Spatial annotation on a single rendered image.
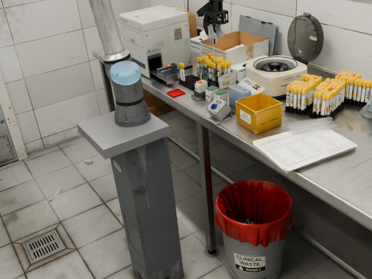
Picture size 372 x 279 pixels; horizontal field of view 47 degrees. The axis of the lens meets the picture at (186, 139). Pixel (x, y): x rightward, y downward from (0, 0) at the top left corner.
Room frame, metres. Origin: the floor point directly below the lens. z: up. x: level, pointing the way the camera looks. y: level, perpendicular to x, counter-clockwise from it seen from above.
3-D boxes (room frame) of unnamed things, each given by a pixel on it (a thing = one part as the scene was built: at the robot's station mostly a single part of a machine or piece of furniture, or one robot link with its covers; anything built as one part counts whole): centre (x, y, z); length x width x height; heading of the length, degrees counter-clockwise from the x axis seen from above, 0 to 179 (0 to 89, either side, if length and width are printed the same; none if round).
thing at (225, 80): (2.02, -0.18, 0.91); 0.20 x 0.10 x 0.07; 30
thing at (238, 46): (2.21, -0.30, 0.95); 0.29 x 0.25 x 0.15; 120
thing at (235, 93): (1.68, -0.25, 0.92); 0.10 x 0.07 x 0.10; 32
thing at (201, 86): (1.85, -0.09, 0.92); 0.05 x 0.04 x 0.06; 119
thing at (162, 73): (2.10, 0.09, 0.92); 0.21 x 0.07 x 0.05; 30
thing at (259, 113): (1.53, -0.30, 0.93); 0.13 x 0.13 x 0.10; 27
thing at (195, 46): (2.53, -0.18, 0.94); 0.22 x 0.12 x 0.13; 34
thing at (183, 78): (2.00, -0.07, 0.93); 0.17 x 0.09 x 0.11; 31
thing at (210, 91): (1.79, -0.14, 0.91); 0.05 x 0.04 x 0.07; 120
